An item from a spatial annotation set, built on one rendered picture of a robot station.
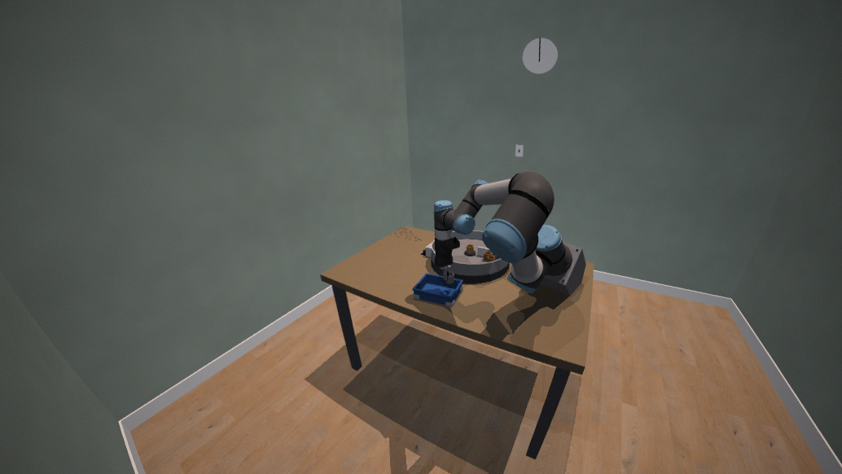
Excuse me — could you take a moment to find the blue open crate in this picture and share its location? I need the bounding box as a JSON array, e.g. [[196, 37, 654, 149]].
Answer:
[[412, 273, 463, 307]]

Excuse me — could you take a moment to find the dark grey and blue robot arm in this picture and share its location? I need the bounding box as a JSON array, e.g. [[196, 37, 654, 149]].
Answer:
[[434, 172, 572, 294]]

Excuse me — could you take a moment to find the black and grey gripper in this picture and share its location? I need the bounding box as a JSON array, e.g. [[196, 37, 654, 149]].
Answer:
[[435, 229, 460, 281]]

